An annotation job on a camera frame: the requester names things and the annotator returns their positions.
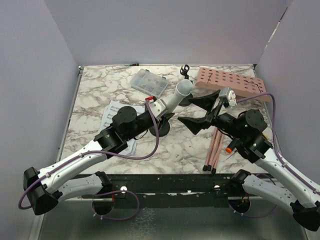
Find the black round mic stand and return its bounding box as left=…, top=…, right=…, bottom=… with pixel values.
left=148, top=122, right=170, bottom=138

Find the black mounting rail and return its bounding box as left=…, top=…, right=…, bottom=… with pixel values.
left=82, top=172, right=256, bottom=210

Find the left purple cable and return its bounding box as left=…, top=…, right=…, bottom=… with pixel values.
left=18, top=101, right=161, bottom=221

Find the black microphone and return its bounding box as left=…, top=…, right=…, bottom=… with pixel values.
left=225, top=138, right=241, bottom=154

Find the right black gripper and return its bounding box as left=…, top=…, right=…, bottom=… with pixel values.
left=178, top=89, right=245, bottom=140

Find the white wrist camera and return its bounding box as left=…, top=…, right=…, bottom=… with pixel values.
left=145, top=96, right=167, bottom=116
left=218, top=87, right=237, bottom=108

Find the white microphone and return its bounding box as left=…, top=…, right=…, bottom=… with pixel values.
left=163, top=79, right=193, bottom=113

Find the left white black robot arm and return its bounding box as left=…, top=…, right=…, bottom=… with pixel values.
left=18, top=101, right=174, bottom=216

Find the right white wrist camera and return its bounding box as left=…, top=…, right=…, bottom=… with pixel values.
left=218, top=87, right=237, bottom=108

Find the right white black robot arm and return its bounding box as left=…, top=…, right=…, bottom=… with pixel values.
left=178, top=88, right=320, bottom=232

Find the pink music stand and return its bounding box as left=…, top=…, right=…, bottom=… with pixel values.
left=194, top=66, right=272, bottom=175

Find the sheet music page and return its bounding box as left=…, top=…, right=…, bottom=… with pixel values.
left=101, top=99, right=146, bottom=156

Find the clear plastic organizer box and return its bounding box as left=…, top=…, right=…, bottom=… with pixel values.
left=130, top=68, right=169, bottom=98

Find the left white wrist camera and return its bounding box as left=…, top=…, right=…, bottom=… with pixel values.
left=145, top=96, right=167, bottom=116

